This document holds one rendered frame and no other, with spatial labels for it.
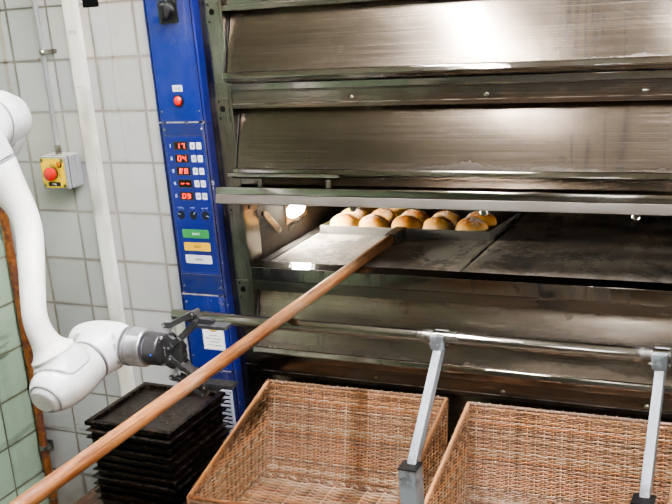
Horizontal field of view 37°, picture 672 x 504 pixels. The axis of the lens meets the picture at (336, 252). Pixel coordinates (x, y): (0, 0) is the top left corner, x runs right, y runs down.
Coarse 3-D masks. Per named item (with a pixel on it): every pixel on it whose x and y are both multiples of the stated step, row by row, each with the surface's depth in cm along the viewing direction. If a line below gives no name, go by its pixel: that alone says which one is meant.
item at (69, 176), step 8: (64, 152) 306; (72, 152) 305; (40, 160) 302; (48, 160) 301; (56, 160) 300; (64, 160) 299; (72, 160) 302; (56, 168) 301; (64, 168) 300; (72, 168) 302; (80, 168) 305; (64, 176) 300; (72, 176) 302; (80, 176) 305; (48, 184) 304; (56, 184) 302; (64, 184) 301; (72, 184) 302; (80, 184) 305
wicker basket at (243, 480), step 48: (288, 384) 290; (240, 432) 280; (288, 432) 291; (336, 432) 284; (384, 432) 279; (432, 432) 260; (240, 480) 280; (288, 480) 289; (336, 480) 285; (432, 480) 262
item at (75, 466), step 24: (384, 240) 293; (360, 264) 277; (312, 288) 256; (288, 312) 241; (264, 336) 231; (216, 360) 215; (192, 384) 206; (144, 408) 194; (168, 408) 199; (120, 432) 186; (96, 456) 179; (48, 480) 170
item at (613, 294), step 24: (264, 264) 290; (288, 264) 288; (312, 264) 286; (408, 288) 270; (432, 288) 267; (456, 288) 264; (480, 288) 261; (504, 288) 258; (528, 288) 255; (552, 288) 252; (576, 288) 250; (600, 288) 247; (624, 288) 245; (648, 288) 243
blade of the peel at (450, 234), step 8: (432, 216) 326; (464, 216) 322; (496, 216) 319; (504, 216) 318; (512, 216) 314; (328, 224) 322; (504, 224) 307; (320, 232) 318; (328, 232) 317; (336, 232) 316; (344, 232) 314; (352, 232) 313; (360, 232) 312; (368, 232) 311; (376, 232) 310; (384, 232) 308; (408, 232) 305; (416, 232) 304; (424, 232) 303; (432, 232) 301; (440, 232) 300; (448, 232) 299; (456, 232) 298; (464, 232) 297; (472, 232) 296; (480, 232) 295; (488, 232) 294; (496, 232) 300; (488, 240) 294
